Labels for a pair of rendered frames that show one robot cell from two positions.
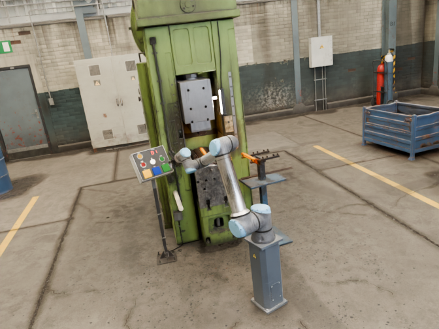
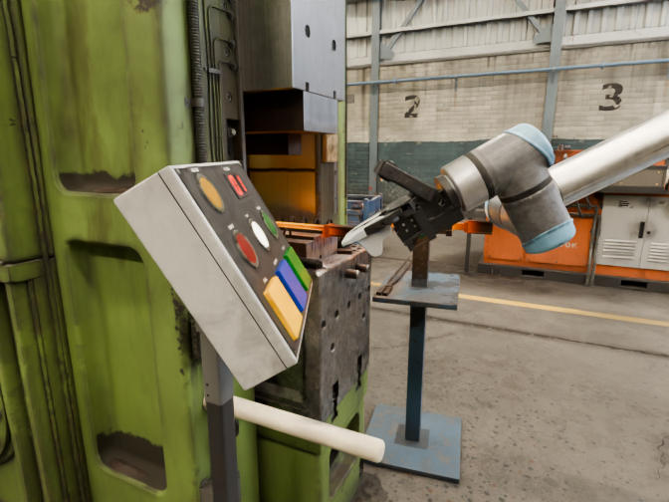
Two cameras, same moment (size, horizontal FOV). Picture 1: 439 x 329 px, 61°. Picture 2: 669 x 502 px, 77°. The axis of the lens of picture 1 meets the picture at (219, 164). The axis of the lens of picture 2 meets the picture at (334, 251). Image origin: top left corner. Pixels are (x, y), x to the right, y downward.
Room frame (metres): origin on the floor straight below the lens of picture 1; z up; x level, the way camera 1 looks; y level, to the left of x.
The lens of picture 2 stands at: (2.90, 1.08, 1.21)
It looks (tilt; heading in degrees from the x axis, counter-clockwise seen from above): 13 degrees down; 306
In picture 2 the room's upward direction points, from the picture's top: straight up
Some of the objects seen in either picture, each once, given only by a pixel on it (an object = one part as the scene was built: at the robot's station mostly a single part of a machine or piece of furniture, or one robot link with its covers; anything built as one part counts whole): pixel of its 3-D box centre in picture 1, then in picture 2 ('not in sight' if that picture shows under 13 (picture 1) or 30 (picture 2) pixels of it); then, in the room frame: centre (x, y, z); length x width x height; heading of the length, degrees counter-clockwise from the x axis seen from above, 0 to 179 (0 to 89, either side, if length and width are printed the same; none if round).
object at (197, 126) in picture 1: (197, 123); (257, 117); (3.85, 0.18, 1.32); 0.42 x 0.20 x 0.10; 11
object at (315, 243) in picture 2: (201, 155); (262, 238); (3.85, 0.18, 0.96); 0.42 x 0.20 x 0.09; 11
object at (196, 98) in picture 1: (198, 98); (263, 27); (3.85, 0.14, 1.56); 0.42 x 0.39 x 0.40; 11
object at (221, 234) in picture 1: (214, 215); (276, 432); (3.87, 0.13, 0.23); 0.55 x 0.37 x 0.47; 11
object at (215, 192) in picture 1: (209, 177); (272, 313); (3.87, 0.13, 0.69); 0.56 x 0.38 x 0.45; 11
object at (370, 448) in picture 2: (178, 200); (290, 423); (3.49, 0.46, 0.62); 0.44 x 0.05 x 0.05; 11
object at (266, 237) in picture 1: (262, 232); not in sight; (2.58, -0.27, 0.65); 0.19 x 0.19 x 0.10
